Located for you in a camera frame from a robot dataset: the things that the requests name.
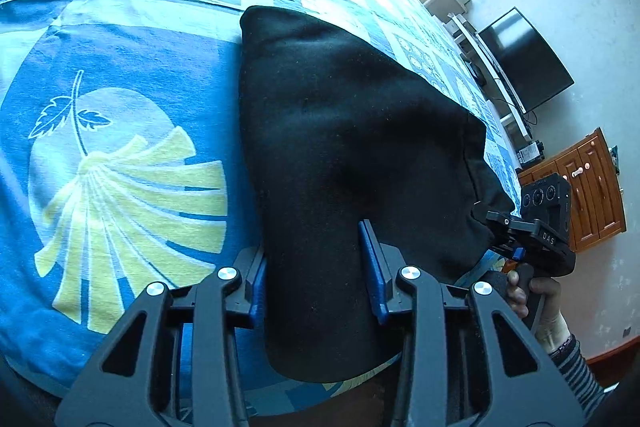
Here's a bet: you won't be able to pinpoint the right forearm striped sleeve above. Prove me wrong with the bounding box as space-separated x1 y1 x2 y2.
550 334 606 419

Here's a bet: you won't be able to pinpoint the brown wooden cabinet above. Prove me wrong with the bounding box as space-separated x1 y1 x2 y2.
518 128 626 254

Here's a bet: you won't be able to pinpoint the white tv cabinet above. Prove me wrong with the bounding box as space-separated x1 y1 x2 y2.
446 13 544 171

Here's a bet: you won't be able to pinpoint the right hand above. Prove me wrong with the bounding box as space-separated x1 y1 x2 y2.
506 270 570 355

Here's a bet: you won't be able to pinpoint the blue patterned bed sheet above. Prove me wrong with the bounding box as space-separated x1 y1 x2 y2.
1 0 521 397

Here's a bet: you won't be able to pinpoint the black television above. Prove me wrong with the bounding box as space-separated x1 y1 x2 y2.
480 8 574 113

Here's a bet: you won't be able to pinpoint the black pants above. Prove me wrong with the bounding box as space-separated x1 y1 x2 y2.
239 6 514 383

